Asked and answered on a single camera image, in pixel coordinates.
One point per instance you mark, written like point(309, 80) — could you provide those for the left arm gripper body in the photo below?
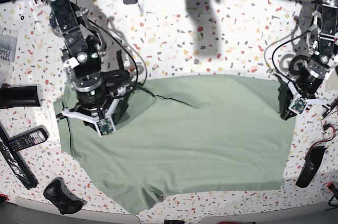
point(299, 94)

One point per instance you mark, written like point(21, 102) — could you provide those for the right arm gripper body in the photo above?
point(96, 110)

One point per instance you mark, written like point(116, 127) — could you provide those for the light green T-shirt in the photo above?
point(184, 135)

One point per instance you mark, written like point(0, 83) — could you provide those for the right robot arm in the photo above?
point(85, 48)

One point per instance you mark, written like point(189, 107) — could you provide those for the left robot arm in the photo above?
point(309, 71)

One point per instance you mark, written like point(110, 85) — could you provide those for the beige square pad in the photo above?
point(332, 83)

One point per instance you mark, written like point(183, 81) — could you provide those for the black curved handheld device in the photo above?
point(313, 160)

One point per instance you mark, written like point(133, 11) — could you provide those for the black TV remote control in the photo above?
point(28, 139)

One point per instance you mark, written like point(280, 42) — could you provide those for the black game controller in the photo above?
point(65, 205)

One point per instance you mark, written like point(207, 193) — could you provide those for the long black bar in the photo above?
point(16, 163)

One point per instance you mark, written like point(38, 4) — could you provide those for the clear plastic parts box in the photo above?
point(8, 48)

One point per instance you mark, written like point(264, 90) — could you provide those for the black cylindrical handle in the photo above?
point(23, 96)

